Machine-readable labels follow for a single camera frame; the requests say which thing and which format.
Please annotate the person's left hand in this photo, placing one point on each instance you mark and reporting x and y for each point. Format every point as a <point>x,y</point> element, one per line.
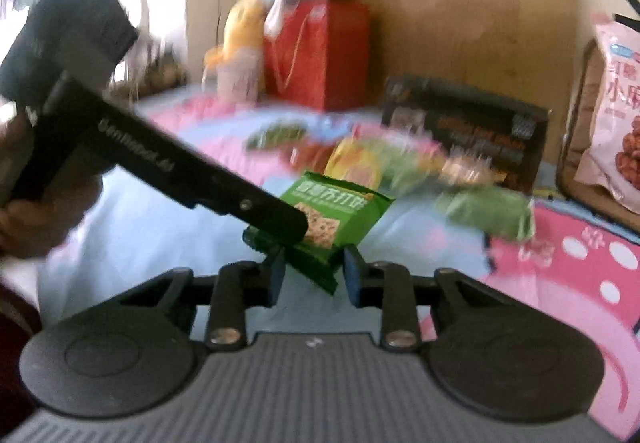
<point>31,229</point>

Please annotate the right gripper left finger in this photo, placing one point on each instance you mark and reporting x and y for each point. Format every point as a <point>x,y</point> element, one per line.
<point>239,287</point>

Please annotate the large pink snack bag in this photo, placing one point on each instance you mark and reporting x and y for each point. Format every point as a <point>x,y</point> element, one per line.
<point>612,158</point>

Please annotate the large green snack packet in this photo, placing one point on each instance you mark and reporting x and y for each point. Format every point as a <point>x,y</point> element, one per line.
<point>495,211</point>

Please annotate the white enamel mug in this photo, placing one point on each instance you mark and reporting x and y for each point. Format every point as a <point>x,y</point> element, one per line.
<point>234,78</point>

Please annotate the small green packet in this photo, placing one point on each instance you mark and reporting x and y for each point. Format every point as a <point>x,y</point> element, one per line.
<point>276,135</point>

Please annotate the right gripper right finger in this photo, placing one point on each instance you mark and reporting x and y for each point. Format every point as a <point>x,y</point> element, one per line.
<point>388,287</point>

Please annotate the green cracker packet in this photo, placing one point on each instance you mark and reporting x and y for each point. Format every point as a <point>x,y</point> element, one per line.
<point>339,214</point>

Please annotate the red snack packet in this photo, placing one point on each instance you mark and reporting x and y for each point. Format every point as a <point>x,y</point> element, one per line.
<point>311,157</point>

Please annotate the yellow duck plush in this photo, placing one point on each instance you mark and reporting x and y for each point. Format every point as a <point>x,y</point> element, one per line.
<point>243,33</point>

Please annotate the red gift bag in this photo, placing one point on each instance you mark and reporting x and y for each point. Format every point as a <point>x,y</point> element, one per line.
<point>320,59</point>

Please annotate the yellow jelly cup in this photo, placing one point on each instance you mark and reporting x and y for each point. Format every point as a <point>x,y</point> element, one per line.
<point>353,162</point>

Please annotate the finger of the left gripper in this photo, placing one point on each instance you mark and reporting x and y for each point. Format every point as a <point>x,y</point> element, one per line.
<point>226,193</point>

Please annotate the pink snack bar box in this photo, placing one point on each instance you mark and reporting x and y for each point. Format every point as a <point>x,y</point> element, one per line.
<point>388,146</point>

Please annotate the black tin box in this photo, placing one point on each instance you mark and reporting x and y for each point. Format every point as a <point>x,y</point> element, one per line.
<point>508,132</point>

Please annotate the peanut packet yellow ends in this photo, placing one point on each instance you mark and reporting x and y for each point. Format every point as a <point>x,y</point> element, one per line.
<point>466,168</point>

